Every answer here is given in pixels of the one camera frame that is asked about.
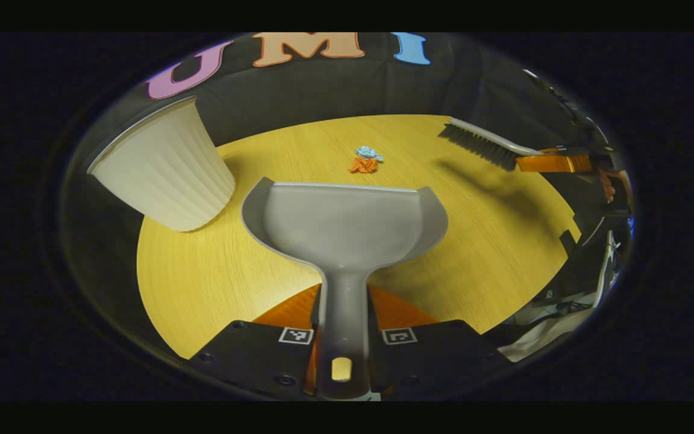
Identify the grey plastic dustpan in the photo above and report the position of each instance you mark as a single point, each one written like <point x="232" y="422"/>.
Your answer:
<point x="347" y="223"/>

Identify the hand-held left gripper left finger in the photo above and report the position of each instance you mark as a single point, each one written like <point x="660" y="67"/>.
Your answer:
<point x="256" y="355"/>

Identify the orange paper scrap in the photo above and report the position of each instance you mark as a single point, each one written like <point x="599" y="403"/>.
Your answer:
<point x="363" y="165"/>

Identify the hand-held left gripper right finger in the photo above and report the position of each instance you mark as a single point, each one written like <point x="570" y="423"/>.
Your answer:
<point x="431" y="355"/>

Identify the black backdrop cloth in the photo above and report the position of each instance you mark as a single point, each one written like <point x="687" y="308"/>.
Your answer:
<point x="335" y="90"/>

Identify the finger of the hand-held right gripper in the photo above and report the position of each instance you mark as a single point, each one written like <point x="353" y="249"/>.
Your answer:
<point x="555" y="163"/>

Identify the blue paper scrap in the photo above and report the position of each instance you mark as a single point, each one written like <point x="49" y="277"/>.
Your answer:
<point x="368" y="152"/>

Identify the pale crumpled sheet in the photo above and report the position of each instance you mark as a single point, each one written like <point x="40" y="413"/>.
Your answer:
<point x="540" y="337"/>

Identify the small grey broom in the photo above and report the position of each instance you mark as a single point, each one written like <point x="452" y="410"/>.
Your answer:
<point x="479" y="144"/>

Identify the white ribbed garbage bin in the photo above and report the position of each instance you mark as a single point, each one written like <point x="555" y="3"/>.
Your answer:
<point x="166" y="169"/>

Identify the wooden desktop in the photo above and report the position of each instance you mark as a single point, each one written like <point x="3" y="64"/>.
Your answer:
<point x="491" y="253"/>

